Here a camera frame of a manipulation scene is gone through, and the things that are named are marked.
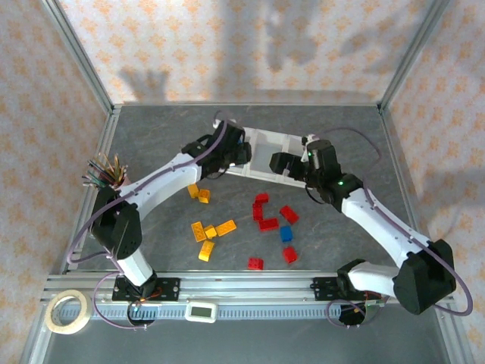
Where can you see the aluminum frame rail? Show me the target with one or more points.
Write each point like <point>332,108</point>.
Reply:
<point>405,189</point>
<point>36,341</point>
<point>106,136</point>
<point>452,337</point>

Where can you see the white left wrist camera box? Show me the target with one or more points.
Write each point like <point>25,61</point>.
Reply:
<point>224,122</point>

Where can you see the bunch of colored pencils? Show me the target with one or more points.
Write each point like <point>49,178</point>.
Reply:
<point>108,170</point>

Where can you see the red lego brick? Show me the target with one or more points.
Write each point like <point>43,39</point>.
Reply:
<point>257,211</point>
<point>290,255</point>
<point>255,263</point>
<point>262,198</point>
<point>289,214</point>
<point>269,223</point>

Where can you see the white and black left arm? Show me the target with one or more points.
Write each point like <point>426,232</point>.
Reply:
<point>166,174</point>

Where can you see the yellow lego brick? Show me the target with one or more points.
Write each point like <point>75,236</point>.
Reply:
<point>193,190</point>
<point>198,231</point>
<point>204,195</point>
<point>206,251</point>
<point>226,227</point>
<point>210,231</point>

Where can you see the pink pencil cup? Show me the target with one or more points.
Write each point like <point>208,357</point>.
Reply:
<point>122,182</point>

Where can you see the white digital timer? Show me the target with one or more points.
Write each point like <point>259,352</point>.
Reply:
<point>201,311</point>

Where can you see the wide aluminum mounting rail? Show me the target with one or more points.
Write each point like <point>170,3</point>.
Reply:
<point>246,284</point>

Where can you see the aluminum frame corner post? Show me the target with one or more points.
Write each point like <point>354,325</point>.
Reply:
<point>413,53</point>
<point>81,60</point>

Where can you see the small green circuit board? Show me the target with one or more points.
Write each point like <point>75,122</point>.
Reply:
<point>373,305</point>

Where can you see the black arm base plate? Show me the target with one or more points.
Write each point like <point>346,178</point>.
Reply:
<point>324,288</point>
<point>170,290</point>

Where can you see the masking tape roll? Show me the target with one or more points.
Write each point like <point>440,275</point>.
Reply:
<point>53,299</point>

